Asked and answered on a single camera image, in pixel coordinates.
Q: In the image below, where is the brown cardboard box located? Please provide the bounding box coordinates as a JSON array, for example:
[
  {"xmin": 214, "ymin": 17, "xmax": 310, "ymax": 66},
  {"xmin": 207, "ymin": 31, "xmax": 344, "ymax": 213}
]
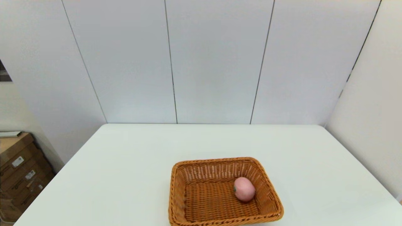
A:
[
  {"xmin": 0, "ymin": 132, "xmax": 41, "ymax": 171},
  {"xmin": 0, "ymin": 155, "xmax": 49, "ymax": 189},
  {"xmin": 0, "ymin": 171, "xmax": 55, "ymax": 207},
  {"xmin": 0, "ymin": 196, "xmax": 24, "ymax": 222}
]

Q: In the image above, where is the pink toy peach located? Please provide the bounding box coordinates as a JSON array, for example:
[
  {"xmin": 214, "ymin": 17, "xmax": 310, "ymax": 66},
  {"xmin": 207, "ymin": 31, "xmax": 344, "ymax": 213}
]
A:
[{"xmin": 234, "ymin": 177, "xmax": 256, "ymax": 202}]

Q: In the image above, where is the orange woven wicker basket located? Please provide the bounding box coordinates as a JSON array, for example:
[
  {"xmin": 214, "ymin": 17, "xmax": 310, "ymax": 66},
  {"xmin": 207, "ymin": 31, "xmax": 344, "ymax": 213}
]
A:
[{"xmin": 168, "ymin": 157, "xmax": 285, "ymax": 226}]

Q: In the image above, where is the dark grey wall fixture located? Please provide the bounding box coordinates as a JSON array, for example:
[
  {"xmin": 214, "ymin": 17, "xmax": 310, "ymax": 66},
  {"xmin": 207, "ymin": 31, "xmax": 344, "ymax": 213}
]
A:
[{"xmin": 0, "ymin": 60, "xmax": 13, "ymax": 82}]

